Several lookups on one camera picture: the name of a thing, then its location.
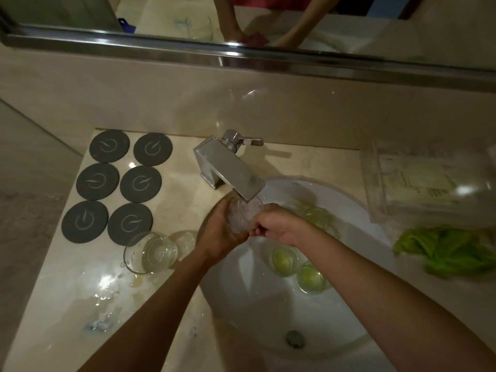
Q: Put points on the person's right forearm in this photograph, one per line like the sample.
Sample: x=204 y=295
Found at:
x=387 y=302

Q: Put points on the group of grey round coasters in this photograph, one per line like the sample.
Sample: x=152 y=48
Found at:
x=116 y=185

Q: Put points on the clear drinking glass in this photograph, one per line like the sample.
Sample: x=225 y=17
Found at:
x=284 y=261
x=318 y=217
x=184 y=242
x=150 y=253
x=245 y=215
x=312 y=279

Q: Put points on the white round sink basin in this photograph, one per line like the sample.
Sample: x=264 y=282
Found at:
x=267 y=306

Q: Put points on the green cloth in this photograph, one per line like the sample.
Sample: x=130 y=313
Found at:
x=445 y=251

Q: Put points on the metal framed wall mirror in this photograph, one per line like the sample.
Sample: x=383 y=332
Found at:
x=271 y=58

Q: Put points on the person's left thumb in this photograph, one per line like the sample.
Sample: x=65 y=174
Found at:
x=224 y=205

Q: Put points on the person's right hand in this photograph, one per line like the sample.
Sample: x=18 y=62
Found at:
x=285 y=225

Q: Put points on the person's right fingers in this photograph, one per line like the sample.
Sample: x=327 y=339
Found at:
x=260 y=224

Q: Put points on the person's left hand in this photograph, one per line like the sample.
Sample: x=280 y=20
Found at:
x=215 y=234

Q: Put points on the clear plastic tray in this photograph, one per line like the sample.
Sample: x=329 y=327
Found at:
x=426 y=185

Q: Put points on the chrome square faucet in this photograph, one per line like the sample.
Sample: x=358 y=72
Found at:
x=228 y=166

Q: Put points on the metal sink drain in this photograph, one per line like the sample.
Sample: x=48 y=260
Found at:
x=295 y=339

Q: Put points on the person's left forearm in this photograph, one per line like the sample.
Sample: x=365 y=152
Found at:
x=155 y=313

